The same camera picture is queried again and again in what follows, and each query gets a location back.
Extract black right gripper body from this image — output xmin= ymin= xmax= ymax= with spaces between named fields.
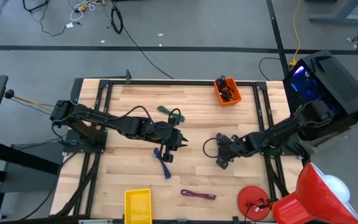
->
xmin=216 ymin=133 xmax=249 ymax=170

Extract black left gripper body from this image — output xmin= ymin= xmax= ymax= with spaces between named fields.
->
xmin=152 ymin=116 xmax=181 ymax=163

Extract green braided USB cable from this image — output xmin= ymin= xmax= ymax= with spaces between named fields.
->
xmin=157 ymin=105 xmax=186 ymax=123

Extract magenta braided USB cable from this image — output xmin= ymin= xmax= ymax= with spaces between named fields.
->
xmin=180 ymin=189 xmax=217 ymax=201

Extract orange plastic basket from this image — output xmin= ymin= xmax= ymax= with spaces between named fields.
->
xmin=213 ymin=77 xmax=242 ymax=107

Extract yellow plastic bin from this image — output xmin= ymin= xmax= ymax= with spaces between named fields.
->
xmin=124 ymin=188 xmax=153 ymax=224

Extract red desk lamp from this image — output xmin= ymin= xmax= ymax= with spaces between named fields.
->
xmin=237 ymin=162 xmax=358 ymax=224

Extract black computer tower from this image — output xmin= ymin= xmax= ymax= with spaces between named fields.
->
xmin=282 ymin=49 xmax=358 ymax=141

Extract wooden stick black knob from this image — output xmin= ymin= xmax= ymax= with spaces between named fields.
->
xmin=4 ymin=89 xmax=53 ymax=113

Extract wood desk grey legs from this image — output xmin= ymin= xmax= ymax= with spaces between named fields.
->
xmin=308 ymin=0 xmax=358 ymax=24

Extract yellow extension cord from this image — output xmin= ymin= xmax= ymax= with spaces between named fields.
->
xmin=288 ymin=0 xmax=303 ymax=68

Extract coiled black floor cable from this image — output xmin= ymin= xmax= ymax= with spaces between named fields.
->
xmin=109 ymin=5 xmax=125 ymax=35

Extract white power adapter cable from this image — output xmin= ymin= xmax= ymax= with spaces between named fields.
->
xmin=65 ymin=0 xmax=106 ymax=29

